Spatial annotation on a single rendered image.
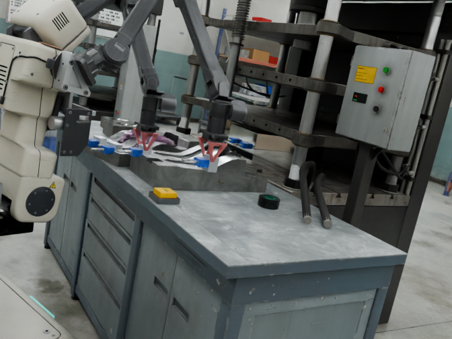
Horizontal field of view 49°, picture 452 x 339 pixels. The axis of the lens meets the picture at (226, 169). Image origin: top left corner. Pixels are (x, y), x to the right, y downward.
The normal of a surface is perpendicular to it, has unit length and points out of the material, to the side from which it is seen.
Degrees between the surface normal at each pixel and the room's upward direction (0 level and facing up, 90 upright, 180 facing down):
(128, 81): 90
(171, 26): 90
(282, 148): 90
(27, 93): 90
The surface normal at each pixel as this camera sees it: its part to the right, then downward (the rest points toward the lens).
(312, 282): 0.51, 0.27
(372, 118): -0.84, -0.05
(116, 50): 0.47, -0.19
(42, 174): 0.74, 0.28
